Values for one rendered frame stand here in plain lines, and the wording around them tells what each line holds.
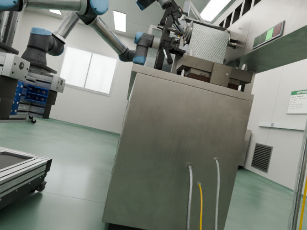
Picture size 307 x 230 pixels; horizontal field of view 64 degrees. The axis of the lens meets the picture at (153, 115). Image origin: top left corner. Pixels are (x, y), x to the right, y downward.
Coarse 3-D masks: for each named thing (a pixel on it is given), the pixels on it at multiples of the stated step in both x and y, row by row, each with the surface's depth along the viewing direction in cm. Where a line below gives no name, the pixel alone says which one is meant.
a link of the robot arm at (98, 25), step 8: (80, 16) 129; (96, 16) 133; (88, 24) 134; (96, 24) 136; (104, 24) 139; (96, 32) 141; (104, 32) 140; (112, 32) 143; (104, 40) 145; (112, 40) 144; (120, 40) 148; (112, 48) 149; (120, 48) 149; (128, 48) 154; (120, 56) 154
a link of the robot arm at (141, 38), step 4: (136, 32) 147; (140, 32) 146; (136, 36) 145; (140, 36) 144; (144, 36) 145; (148, 36) 146; (152, 36) 146; (136, 40) 145; (140, 40) 145; (144, 40) 145; (148, 40) 145; (152, 40) 146; (140, 44) 145; (144, 44) 145; (148, 44) 147; (152, 44) 146
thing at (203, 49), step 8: (192, 40) 152; (200, 40) 152; (192, 48) 152; (200, 48) 152; (208, 48) 153; (216, 48) 154; (224, 48) 154; (200, 56) 153; (208, 56) 153; (216, 56) 154
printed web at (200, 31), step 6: (198, 24) 155; (198, 30) 152; (204, 30) 153; (210, 30) 154; (216, 30) 155; (198, 36) 152; (204, 36) 153; (210, 36) 153; (216, 36) 154; (222, 36) 154; (228, 36) 155; (216, 42) 154; (222, 42) 154
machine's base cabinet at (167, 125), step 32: (160, 96) 124; (192, 96) 126; (224, 96) 128; (128, 128) 122; (160, 128) 124; (192, 128) 126; (224, 128) 128; (128, 160) 122; (160, 160) 124; (192, 160) 126; (224, 160) 128; (128, 192) 122; (160, 192) 124; (192, 192) 126; (224, 192) 128; (128, 224) 122; (160, 224) 124; (192, 224) 126; (224, 224) 128
